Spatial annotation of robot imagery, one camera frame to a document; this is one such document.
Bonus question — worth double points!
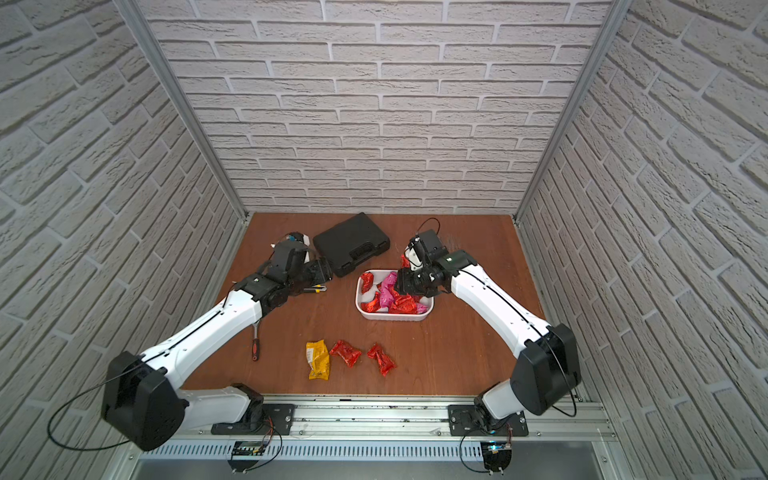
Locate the white plastic storage box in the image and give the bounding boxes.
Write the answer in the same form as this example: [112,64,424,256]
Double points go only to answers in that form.
[354,269,435,322]

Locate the yellow tea bag packet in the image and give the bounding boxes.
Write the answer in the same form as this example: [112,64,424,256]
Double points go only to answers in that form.
[305,340,330,381]

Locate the red tea bag packet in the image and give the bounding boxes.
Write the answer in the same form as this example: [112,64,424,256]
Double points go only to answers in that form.
[330,340,362,368]

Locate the red tea bag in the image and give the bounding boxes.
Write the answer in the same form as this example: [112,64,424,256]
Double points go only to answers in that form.
[388,295,422,315]
[367,343,397,377]
[360,271,374,294]

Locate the magenta tea bag packet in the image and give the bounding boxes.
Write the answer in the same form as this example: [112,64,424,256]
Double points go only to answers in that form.
[377,271,399,310]

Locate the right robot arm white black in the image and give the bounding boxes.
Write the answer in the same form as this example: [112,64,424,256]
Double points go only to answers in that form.
[395,230,582,423]

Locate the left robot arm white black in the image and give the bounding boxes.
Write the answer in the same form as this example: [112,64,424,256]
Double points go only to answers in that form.
[101,232,332,451]

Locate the black plastic tool case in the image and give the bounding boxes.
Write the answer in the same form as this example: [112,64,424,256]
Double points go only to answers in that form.
[313,213,390,277]

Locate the right controller board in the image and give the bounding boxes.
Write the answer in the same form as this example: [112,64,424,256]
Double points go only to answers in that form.
[480,442,512,474]

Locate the controller board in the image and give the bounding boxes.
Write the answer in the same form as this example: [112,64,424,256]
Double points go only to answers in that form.
[228,441,270,473]
[480,442,512,474]

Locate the left controller board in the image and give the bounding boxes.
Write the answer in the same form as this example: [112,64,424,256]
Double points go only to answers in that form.
[228,441,270,473]

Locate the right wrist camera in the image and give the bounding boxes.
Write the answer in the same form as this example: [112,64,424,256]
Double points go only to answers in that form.
[404,236,424,271]

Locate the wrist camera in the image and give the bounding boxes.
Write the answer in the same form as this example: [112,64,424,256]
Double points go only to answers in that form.
[271,232,311,249]
[404,236,424,271]

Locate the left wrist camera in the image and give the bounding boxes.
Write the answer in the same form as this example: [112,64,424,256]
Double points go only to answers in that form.
[271,232,311,249]

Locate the red handled screwdriver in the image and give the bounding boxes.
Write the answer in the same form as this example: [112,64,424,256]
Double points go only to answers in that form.
[251,322,261,362]

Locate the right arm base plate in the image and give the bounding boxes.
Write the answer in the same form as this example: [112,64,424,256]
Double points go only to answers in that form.
[447,404,529,438]

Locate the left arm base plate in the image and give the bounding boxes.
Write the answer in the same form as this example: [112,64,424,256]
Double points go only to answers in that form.
[211,403,296,436]

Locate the aluminium rail frame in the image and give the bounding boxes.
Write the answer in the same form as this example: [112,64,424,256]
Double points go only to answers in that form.
[104,395,631,479]

